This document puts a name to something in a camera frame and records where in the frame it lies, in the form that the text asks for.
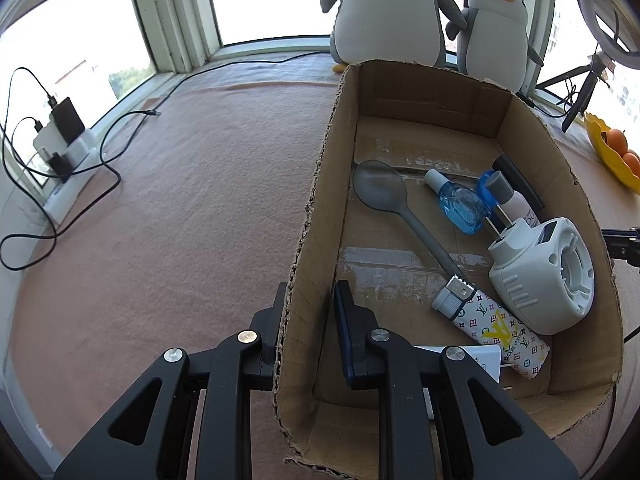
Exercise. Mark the large penguin plush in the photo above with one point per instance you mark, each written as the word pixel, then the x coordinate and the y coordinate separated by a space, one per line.
pixel 390 10

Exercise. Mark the black lipstick tube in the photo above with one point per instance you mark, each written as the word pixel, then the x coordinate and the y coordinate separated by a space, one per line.
pixel 522 185

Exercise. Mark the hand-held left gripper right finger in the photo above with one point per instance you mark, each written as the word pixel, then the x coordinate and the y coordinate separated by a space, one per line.
pixel 345 330

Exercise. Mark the yellow bowl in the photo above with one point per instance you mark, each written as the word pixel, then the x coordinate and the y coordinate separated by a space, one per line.
pixel 600 145

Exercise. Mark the beige plaid cloth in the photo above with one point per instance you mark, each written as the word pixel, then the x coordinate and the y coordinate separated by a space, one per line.
pixel 240 72

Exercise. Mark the orange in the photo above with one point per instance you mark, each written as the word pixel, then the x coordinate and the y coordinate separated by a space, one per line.
pixel 617 140
pixel 631 162

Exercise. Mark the grey plastic spoon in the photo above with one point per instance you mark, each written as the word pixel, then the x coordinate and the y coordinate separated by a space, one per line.
pixel 377 185

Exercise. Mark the white round plug-in device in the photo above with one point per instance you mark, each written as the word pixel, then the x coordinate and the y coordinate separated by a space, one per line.
pixel 540 270

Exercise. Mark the small penguin plush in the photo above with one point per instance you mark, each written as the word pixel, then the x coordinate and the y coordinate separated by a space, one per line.
pixel 492 40

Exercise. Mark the blue bottle with white cap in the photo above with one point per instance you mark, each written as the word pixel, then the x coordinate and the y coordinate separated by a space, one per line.
pixel 462 207

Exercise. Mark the black tripod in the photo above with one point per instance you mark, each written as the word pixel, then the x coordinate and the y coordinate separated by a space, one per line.
pixel 580 102

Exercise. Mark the white tube with grey cap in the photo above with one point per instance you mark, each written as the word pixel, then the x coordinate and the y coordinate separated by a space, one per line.
pixel 515 205

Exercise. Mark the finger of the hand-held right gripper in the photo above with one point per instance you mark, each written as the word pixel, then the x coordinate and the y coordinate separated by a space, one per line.
pixel 622 245

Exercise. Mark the white patterned lighter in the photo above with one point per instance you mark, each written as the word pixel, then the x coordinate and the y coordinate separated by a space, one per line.
pixel 495 325

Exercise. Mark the white power strip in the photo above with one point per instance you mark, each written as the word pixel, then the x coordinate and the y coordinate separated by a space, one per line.
pixel 70 187

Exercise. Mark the white charger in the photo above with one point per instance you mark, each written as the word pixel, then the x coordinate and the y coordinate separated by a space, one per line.
pixel 47 140

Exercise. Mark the small black plug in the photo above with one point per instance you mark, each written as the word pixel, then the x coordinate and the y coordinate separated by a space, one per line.
pixel 59 165

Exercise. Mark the white window frame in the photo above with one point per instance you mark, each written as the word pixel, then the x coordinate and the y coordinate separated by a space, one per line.
pixel 165 20

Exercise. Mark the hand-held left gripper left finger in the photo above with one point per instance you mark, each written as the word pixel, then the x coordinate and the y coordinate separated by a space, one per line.
pixel 267 330

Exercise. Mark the large black charger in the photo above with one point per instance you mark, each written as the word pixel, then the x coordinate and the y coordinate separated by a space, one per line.
pixel 67 120

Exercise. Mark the power strip with chargers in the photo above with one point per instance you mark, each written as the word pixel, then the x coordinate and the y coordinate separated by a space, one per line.
pixel 152 112

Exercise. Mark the white card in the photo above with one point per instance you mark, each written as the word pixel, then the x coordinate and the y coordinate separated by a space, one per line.
pixel 482 360

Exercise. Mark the brown cardboard box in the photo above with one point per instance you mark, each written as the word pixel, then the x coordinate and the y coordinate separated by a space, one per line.
pixel 400 125

